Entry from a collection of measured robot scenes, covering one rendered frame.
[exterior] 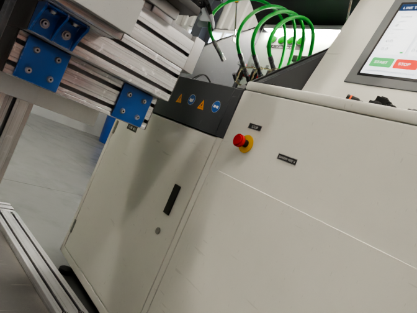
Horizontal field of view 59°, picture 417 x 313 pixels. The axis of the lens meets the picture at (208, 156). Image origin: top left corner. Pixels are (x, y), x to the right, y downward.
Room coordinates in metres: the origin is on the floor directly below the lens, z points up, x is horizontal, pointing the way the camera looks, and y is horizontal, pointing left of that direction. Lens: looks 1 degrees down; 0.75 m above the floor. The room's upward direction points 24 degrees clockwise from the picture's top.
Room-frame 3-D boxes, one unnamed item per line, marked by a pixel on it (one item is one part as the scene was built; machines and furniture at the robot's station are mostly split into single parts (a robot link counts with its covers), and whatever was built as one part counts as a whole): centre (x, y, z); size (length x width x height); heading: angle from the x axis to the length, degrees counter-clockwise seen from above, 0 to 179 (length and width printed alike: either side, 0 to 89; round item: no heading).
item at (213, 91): (1.39, 0.20, 0.87); 0.62 x 0.04 x 0.16; 41
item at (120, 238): (1.38, 0.21, 0.44); 0.65 x 0.02 x 0.68; 41
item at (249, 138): (1.02, -0.07, 0.80); 0.05 x 0.04 x 0.05; 41
